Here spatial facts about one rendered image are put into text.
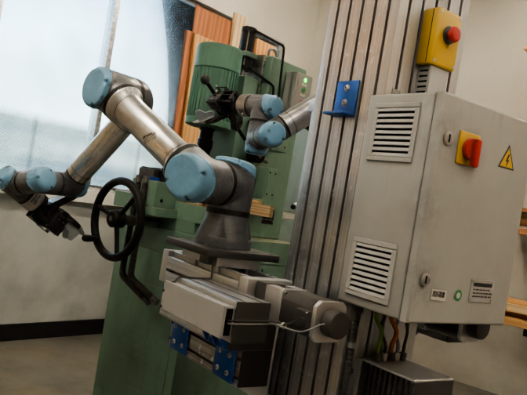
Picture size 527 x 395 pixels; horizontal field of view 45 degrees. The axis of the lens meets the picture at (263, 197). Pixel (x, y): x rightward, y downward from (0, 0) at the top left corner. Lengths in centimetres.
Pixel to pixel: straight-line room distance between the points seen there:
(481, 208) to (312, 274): 44
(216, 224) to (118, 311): 94
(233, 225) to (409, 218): 50
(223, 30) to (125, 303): 238
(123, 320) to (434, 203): 145
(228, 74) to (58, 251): 172
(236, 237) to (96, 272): 231
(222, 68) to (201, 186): 95
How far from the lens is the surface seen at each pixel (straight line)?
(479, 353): 434
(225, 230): 161
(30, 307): 368
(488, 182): 145
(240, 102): 205
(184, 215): 220
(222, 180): 155
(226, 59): 238
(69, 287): 378
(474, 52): 456
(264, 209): 215
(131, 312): 240
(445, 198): 133
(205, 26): 422
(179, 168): 153
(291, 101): 253
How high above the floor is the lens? 96
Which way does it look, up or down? level
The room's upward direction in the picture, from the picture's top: 9 degrees clockwise
